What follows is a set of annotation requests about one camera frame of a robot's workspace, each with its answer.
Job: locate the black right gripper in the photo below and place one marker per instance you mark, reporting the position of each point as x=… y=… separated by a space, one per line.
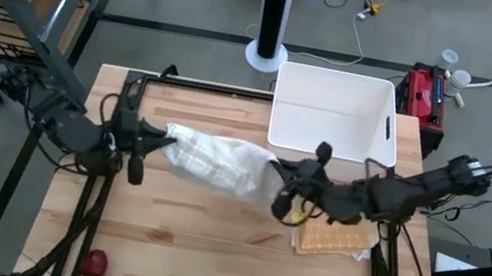
x=306 y=184

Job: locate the white plastic tube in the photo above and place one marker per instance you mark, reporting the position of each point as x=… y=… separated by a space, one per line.
x=459 y=100

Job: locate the red tool bag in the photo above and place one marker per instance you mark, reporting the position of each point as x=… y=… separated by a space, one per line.
x=423 y=98

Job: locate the white and black tower fan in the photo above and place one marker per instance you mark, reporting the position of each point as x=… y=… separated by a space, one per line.
x=273 y=11

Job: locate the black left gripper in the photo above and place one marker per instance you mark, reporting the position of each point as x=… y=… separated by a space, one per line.
x=125 y=129

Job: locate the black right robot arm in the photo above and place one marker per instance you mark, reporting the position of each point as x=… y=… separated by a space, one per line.
x=409 y=192

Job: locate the white plastic jar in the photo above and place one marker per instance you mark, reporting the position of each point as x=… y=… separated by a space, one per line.
x=458 y=81
x=447 y=59

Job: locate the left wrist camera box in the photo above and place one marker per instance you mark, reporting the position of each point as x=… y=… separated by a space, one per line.
x=136 y=169

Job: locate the yellow checked towel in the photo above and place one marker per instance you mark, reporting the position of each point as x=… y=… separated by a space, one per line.
x=335 y=237

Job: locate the black aluminium table frame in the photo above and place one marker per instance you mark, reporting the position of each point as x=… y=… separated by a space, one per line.
x=204 y=85

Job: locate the cream towel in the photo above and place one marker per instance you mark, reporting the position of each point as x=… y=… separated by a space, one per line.
x=221 y=164

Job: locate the white perforated plastic basket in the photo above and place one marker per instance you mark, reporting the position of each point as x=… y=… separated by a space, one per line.
x=336 y=118

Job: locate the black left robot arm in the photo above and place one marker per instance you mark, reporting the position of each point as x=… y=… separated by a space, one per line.
x=70 y=127

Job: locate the small red round object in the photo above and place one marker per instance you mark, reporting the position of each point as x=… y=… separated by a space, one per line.
x=94 y=263

